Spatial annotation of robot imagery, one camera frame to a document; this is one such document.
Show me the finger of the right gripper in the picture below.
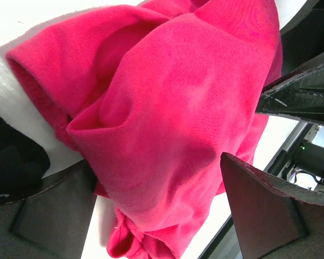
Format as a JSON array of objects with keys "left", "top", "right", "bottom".
[
  {"left": 280, "top": 1, "right": 324, "bottom": 76},
  {"left": 255, "top": 64, "right": 324, "bottom": 126}
]

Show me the black t shirt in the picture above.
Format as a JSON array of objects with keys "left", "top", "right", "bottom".
[{"left": 0, "top": 117, "right": 50, "bottom": 194}]

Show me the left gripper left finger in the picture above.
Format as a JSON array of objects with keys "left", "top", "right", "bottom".
[{"left": 0, "top": 160, "right": 97, "bottom": 258}]

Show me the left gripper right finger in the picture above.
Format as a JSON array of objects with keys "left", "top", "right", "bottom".
[{"left": 220, "top": 153, "right": 324, "bottom": 258}]

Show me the pink t shirt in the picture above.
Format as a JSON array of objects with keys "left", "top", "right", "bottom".
[{"left": 6, "top": 1, "right": 282, "bottom": 258}]

